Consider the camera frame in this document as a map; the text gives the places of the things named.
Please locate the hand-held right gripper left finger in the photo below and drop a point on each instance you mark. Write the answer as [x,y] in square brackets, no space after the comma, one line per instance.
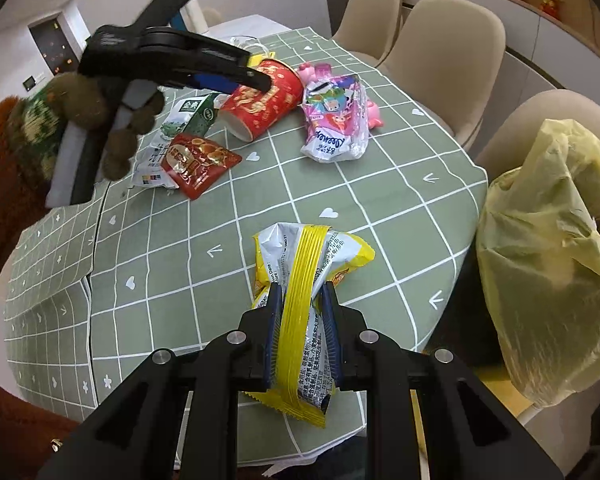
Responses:
[272,330]

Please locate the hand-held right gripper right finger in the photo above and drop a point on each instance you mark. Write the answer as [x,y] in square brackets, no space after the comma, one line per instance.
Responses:
[332,330]

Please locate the red paper cup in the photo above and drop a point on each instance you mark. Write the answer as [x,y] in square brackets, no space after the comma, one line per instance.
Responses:
[260,105]

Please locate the green white milk carton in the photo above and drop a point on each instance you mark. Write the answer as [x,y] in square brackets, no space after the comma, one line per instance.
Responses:
[192,112]

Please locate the yellow snack packet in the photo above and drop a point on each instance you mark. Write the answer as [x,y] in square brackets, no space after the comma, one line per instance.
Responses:
[300,260]

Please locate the yellow plastic trash bag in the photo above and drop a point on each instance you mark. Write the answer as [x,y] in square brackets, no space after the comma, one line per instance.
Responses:
[530,260]

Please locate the person's left hand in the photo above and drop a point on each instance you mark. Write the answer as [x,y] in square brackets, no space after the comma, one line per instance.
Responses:
[85,100]

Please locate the small white yellow box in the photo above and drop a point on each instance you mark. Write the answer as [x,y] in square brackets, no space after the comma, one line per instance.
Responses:
[262,52]

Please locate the dark door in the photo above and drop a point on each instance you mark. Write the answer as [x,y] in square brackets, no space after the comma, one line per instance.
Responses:
[55,45]

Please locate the pink pig toy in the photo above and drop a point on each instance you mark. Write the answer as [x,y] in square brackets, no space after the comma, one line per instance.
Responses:
[307,71]

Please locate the green checked tablecloth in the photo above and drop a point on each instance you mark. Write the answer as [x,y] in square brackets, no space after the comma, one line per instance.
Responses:
[330,240]

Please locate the red snack packet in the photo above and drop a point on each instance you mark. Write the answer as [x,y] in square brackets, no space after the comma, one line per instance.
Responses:
[200,162]

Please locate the pink purple snack bag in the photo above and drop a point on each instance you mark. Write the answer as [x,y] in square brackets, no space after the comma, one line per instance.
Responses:
[330,130]

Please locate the beige dining chair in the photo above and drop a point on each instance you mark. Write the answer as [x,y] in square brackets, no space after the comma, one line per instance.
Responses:
[445,55]
[545,110]
[370,15]

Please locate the yellow seat cushion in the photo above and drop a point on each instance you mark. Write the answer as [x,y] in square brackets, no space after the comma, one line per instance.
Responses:
[500,390]

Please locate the person's orange fuzzy sweater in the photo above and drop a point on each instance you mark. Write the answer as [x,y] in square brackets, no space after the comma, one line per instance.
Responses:
[15,425]

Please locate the wooden shelf cabinet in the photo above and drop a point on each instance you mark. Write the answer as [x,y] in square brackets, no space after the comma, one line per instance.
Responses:
[530,45]

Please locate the red seated figurine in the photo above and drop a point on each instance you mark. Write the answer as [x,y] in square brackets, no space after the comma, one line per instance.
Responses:
[550,4]

